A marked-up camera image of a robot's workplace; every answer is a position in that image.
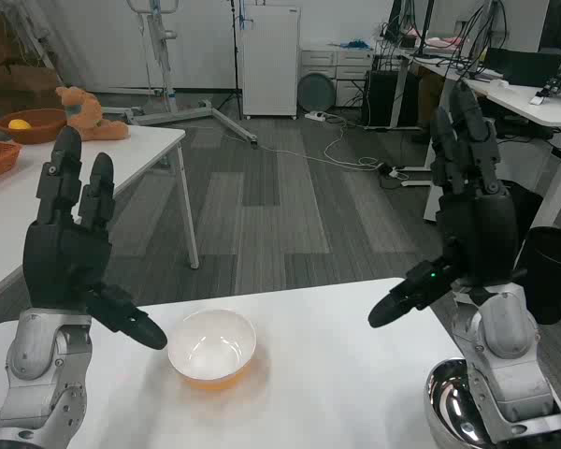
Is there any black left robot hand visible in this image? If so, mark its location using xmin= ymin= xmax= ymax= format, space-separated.
xmin=22 ymin=125 xmax=168 ymax=351

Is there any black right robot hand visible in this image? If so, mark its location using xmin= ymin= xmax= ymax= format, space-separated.
xmin=367 ymin=80 xmax=527 ymax=328

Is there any shiny metal bowl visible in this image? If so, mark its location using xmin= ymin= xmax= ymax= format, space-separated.
xmin=423 ymin=357 xmax=496 ymax=449

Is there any white bowl orange outside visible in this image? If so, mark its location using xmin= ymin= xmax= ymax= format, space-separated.
xmin=166 ymin=309 xmax=258 ymax=393

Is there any black trash bin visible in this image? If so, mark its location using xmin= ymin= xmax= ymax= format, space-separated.
xmin=513 ymin=226 xmax=561 ymax=326

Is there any orange woven basket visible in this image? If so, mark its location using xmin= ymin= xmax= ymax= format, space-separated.
xmin=0 ymin=138 xmax=23 ymax=184

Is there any white side table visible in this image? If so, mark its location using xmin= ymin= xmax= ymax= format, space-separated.
xmin=0 ymin=123 xmax=201 ymax=310

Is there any round orange basket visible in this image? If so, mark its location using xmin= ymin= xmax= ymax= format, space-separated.
xmin=0 ymin=108 xmax=69 ymax=145

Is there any orange plush toy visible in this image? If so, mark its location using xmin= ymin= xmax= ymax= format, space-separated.
xmin=55 ymin=86 xmax=131 ymax=142

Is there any white office desk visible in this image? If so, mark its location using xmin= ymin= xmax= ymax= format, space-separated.
xmin=401 ymin=77 xmax=561 ymax=230

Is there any black computer tower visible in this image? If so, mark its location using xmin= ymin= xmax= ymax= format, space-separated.
xmin=362 ymin=69 xmax=422 ymax=128

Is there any brown cardboard box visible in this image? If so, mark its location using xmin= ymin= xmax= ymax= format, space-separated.
xmin=0 ymin=8 xmax=65 ymax=116

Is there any black laptop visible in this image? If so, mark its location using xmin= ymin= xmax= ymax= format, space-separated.
xmin=483 ymin=46 xmax=561 ymax=88

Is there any white drawer cabinet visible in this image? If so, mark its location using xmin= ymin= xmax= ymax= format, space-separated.
xmin=300 ymin=49 xmax=373 ymax=111

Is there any round grey tray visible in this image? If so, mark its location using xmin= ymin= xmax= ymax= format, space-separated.
xmin=297 ymin=73 xmax=337 ymax=113

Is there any black tripod stand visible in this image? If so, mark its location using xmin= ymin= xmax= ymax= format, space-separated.
xmin=214 ymin=0 xmax=244 ymax=111

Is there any tall white cabinet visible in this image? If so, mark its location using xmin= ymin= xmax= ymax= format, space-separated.
xmin=240 ymin=4 xmax=303 ymax=118

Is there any white floor cable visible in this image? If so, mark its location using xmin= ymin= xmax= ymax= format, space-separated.
xmin=256 ymin=116 xmax=403 ymax=181

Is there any grey metal stand frame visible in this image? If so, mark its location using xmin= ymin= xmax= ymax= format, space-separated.
xmin=102 ymin=0 xmax=258 ymax=144

